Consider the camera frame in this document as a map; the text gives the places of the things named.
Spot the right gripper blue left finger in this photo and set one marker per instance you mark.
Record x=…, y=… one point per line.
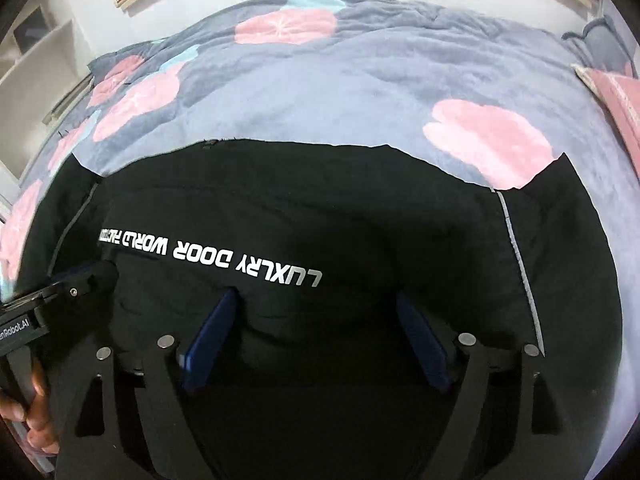
x=200, y=352

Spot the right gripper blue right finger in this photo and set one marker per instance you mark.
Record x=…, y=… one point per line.
x=425, y=344

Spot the black garment with white lettering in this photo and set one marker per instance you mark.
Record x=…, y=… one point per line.
x=317, y=379

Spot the person's left hand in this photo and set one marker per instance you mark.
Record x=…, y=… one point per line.
x=41, y=436

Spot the grey floral bed blanket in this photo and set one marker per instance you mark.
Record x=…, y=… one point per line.
x=489, y=102

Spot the black box on shelf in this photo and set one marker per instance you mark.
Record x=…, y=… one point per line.
x=31, y=30

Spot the pink pillow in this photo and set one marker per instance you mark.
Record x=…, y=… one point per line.
x=620, y=96

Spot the grey cat-ear cushion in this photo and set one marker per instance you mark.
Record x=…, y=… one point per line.
x=600, y=46

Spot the white wall bookshelf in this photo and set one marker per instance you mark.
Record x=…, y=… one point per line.
x=32, y=85

